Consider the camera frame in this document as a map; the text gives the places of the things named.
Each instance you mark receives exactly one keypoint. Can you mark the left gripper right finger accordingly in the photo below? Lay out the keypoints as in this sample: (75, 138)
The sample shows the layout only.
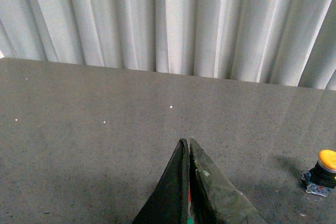
(214, 199)

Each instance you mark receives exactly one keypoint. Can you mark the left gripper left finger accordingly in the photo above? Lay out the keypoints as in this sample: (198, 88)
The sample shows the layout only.
(169, 201)

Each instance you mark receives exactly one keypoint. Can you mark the yellow push button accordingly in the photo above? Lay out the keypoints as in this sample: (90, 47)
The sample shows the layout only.
(320, 180)

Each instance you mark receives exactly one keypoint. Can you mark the white pleated curtain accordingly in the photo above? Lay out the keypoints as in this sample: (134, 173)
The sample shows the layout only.
(287, 42)

